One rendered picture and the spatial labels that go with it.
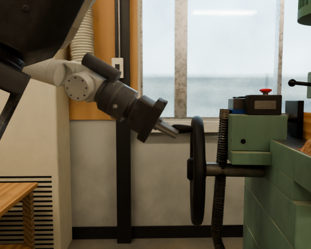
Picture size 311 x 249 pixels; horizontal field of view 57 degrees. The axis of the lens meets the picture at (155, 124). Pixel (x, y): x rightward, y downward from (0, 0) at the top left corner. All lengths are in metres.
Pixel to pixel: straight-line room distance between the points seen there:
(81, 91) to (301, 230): 0.55
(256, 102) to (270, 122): 0.06
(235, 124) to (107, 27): 1.49
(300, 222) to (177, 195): 1.56
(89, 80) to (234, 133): 0.37
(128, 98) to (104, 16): 1.44
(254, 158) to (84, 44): 1.41
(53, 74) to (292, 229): 0.63
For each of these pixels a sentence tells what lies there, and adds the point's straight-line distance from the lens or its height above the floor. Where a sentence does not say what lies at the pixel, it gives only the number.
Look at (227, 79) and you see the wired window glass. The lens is 2.17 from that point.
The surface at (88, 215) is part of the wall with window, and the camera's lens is 2.21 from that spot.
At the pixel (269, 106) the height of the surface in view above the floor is 0.98.
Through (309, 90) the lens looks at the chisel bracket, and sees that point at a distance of 0.85.
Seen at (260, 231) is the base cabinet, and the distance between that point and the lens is 0.88.
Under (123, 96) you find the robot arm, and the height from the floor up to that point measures 1.01.
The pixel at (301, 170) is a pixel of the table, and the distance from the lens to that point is 0.59.
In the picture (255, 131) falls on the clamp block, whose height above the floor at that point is 0.92.
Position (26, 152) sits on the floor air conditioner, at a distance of 1.88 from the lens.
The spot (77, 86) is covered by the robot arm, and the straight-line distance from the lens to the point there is 0.70.
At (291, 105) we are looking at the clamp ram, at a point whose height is 0.98.
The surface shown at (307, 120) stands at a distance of 0.78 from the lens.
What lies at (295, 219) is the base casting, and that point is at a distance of 0.63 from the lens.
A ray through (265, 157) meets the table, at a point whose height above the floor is 0.86.
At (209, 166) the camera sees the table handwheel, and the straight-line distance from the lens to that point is 0.78.
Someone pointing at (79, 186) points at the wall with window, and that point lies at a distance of 2.16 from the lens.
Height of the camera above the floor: 1.00
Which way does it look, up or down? 5 degrees down
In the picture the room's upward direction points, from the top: straight up
